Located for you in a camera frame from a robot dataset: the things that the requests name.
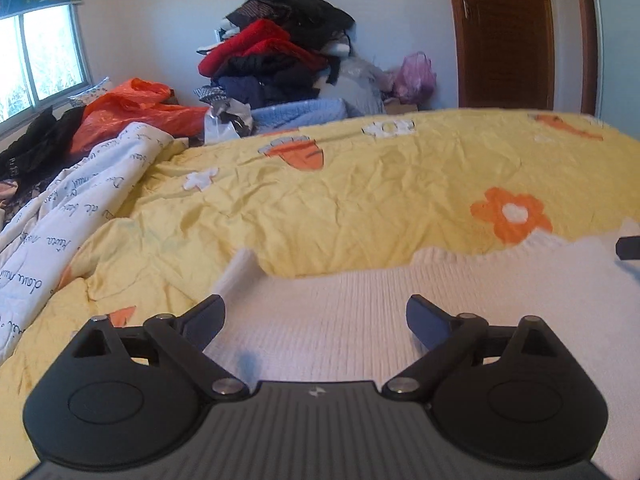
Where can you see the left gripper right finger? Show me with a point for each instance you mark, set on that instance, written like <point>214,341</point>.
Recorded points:
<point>449,342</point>

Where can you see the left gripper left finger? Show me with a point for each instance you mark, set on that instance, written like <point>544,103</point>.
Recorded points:
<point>180,342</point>

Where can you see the white knitted sweater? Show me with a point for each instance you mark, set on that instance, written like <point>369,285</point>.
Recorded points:
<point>352,325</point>

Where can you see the black clothes by window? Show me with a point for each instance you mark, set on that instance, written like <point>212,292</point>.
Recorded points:
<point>45,142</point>

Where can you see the dark navy clothes stack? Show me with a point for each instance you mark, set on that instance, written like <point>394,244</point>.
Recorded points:
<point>265,80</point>

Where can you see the white lettered blanket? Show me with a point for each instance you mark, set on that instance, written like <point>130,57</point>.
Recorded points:
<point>41,239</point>

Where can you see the yellow carrot print quilt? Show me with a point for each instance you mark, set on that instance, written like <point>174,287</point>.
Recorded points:
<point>359,194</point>

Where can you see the white crumpled plastic bag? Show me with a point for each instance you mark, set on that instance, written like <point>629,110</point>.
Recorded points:
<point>227,121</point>

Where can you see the orange plastic bag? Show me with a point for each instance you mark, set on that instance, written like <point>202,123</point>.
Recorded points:
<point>135,100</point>

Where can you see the light blue folded blanket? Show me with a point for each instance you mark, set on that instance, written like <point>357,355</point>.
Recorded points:
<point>292,115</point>

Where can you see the pink plastic bag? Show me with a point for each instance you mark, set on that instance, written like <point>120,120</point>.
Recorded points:
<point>415,81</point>

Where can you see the brown wooden door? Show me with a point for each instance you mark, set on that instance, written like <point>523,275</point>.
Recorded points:
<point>533,54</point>

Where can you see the clear grey plastic bag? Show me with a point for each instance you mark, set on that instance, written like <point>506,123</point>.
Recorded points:
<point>359,84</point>

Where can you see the red garment on pile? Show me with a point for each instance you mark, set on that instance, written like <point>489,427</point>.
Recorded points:
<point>263,37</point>

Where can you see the black garment pile top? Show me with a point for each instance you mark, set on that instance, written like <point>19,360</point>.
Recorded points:
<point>310,23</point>

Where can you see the window with metal frame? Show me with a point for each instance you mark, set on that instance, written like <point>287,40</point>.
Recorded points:
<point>42,62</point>

